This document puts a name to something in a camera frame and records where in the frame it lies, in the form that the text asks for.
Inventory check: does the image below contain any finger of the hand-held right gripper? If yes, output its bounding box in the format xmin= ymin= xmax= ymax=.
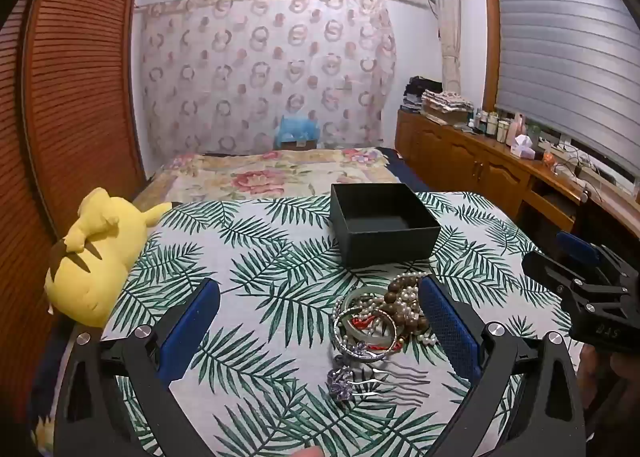
xmin=556 ymin=230 xmax=626 ymax=283
xmin=521 ymin=250 xmax=592 ymax=310

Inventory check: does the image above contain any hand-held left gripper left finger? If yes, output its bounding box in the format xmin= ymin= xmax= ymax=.
xmin=52 ymin=278 xmax=222 ymax=457

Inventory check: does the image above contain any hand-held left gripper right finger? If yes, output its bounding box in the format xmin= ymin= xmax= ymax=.
xmin=418 ymin=274 xmax=587 ymax=457

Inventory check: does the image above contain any brown wooden bead bracelet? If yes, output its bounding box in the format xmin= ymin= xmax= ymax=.
xmin=382 ymin=273 xmax=432 ymax=339

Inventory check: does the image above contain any long pearl necklace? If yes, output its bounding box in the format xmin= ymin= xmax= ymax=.
xmin=345 ymin=286 xmax=442 ymax=347

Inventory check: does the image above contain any pale green jade bangle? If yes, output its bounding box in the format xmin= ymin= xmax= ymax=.
xmin=334 ymin=309 xmax=399 ymax=356

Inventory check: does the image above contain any red bead bracelet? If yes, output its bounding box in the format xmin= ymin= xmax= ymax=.
xmin=350 ymin=313 xmax=404 ymax=353

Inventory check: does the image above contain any silver bangle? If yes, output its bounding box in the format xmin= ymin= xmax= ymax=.
xmin=332 ymin=297 xmax=397 ymax=364

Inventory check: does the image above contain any black square box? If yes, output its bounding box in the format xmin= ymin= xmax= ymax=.
xmin=330 ymin=182 xmax=442 ymax=269

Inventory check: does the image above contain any purple flower hair comb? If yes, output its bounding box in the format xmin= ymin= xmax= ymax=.
xmin=327 ymin=364 xmax=396 ymax=403

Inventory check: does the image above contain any person's right hand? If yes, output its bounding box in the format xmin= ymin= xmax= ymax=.
xmin=580 ymin=351 xmax=640 ymax=420

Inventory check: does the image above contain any white and pink tissue box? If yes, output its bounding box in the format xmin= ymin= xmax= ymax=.
xmin=509 ymin=134 xmax=539 ymax=159

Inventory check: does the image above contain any green leaf print tablecloth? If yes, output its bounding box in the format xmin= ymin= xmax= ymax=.
xmin=100 ymin=191 xmax=586 ymax=457

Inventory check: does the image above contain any yellow plush toy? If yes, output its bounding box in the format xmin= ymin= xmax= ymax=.
xmin=44 ymin=187 xmax=173 ymax=328

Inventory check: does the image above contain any long wooden cabinet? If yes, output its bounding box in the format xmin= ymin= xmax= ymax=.
xmin=395 ymin=110 xmax=640 ymax=258

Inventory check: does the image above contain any row of bottles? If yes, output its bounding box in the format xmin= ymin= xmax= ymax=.
xmin=472 ymin=110 xmax=526 ymax=144

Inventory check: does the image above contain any floral bed blanket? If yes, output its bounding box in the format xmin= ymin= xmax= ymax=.
xmin=132 ymin=147 xmax=396 ymax=210

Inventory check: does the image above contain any dark blue bed sheet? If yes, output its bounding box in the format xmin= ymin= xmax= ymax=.
xmin=375 ymin=147 xmax=432 ymax=194

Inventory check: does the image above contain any stack of patterned cloths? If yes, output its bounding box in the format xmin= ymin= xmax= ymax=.
xmin=422 ymin=90 xmax=474 ymax=126

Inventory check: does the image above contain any louvred wooden wardrobe door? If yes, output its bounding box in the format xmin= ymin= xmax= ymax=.
xmin=0 ymin=0 xmax=58 ymax=438
xmin=22 ymin=0 xmax=147 ymax=238

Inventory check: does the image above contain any grey window blind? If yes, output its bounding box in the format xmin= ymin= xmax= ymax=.
xmin=492 ymin=0 xmax=640 ymax=188

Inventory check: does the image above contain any stack of dark clothes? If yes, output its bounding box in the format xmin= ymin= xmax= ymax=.
xmin=402 ymin=77 xmax=444 ymax=114

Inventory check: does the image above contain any blue plastic bag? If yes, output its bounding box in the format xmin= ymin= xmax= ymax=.
xmin=275 ymin=114 xmax=321 ymax=144

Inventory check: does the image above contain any wrapped air conditioner pipe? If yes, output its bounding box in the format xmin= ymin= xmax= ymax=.
xmin=431 ymin=0 xmax=462 ymax=94

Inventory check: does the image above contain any ring pattern curtain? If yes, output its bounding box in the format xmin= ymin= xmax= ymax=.
xmin=134 ymin=0 xmax=398 ymax=158

